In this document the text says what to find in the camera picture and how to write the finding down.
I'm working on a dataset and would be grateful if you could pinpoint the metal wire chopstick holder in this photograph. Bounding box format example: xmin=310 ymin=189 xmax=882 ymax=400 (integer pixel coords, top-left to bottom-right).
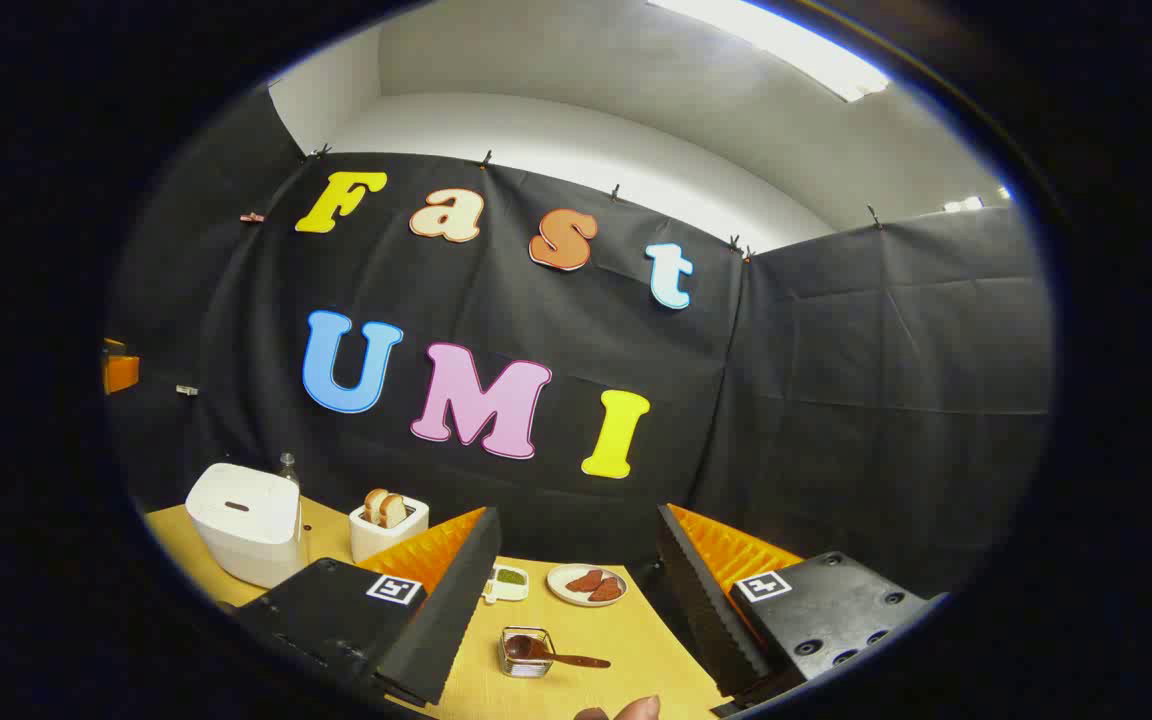
xmin=498 ymin=627 xmax=555 ymax=679

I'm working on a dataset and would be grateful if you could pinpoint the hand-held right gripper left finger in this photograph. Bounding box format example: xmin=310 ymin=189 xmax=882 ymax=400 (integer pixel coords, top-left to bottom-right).
xmin=236 ymin=506 xmax=503 ymax=707

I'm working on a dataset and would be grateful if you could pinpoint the brown wooden spoon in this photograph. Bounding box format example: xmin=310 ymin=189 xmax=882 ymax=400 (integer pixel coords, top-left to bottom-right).
xmin=504 ymin=634 xmax=612 ymax=669

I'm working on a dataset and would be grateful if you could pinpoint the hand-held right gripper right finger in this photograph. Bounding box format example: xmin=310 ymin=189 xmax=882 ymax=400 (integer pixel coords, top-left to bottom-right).
xmin=656 ymin=503 xmax=947 ymax=699

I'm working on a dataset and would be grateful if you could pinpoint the white toaster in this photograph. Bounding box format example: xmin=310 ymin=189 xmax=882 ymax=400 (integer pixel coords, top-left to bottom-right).
xmin=349 ymin=495 xmax=430 ymax=564

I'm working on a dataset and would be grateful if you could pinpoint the white rice cooker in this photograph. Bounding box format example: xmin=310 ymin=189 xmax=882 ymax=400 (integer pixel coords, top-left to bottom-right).
xmin=185 ymin=462 xmax=305 ymax=589

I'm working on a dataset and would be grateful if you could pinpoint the white round plate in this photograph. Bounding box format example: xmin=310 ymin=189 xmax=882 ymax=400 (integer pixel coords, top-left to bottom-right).
xmin=547 ymin=564 xmax=629 ymax=608

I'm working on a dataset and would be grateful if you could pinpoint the white divided dish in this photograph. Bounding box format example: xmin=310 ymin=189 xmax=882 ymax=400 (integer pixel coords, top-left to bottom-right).
xmin=483 ymin=564 xmax=530 ymax=605

